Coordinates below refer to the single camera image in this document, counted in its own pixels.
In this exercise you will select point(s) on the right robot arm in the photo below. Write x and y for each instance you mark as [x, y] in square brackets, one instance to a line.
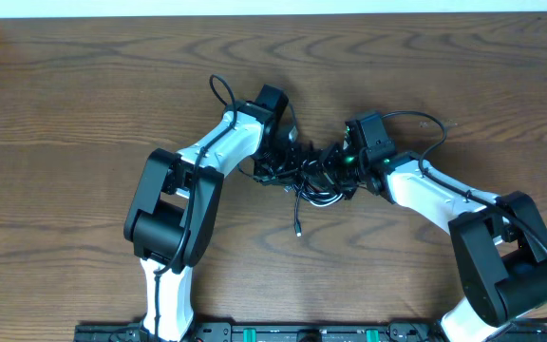
[499, 242]

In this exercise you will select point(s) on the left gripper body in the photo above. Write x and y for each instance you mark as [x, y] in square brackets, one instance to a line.
[273, 170]

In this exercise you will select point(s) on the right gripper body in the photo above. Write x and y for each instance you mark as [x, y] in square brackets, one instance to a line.
[344, 172]

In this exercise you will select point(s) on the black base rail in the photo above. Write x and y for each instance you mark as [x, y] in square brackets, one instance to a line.
[226, 332]

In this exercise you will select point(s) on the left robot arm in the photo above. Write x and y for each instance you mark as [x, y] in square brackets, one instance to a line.
[173, 213]

